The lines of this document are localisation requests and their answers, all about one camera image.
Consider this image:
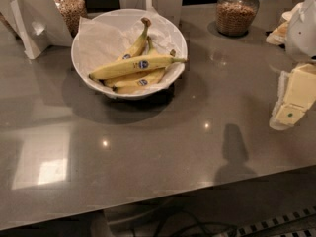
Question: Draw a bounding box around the white round bowl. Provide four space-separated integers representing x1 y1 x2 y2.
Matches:
71 9 188 100

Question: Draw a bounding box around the left white folded card stand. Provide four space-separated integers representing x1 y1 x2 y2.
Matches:
0 0 73 59

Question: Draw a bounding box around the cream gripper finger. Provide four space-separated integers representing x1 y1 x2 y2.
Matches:
266 2 303 45
270 63 316 130

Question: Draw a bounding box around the black cable under table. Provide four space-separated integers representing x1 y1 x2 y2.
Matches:
129 206 238 237

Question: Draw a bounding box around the lower yellow banana with sticker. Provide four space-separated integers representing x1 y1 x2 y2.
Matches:
104 37 175 88

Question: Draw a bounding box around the glass jar of grains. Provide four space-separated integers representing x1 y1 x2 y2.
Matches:
215 0 260 37
54 0 87 37

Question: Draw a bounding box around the black white striped strip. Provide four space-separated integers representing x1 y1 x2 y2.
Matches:
215 205 316 237

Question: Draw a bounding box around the left glass jar of grains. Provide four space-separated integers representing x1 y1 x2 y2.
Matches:
54 0 87 37

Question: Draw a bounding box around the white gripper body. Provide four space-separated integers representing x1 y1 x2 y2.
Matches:
285 0 316 63

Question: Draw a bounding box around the right glass jar of grains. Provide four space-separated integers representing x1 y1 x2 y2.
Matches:
215 0 260 37

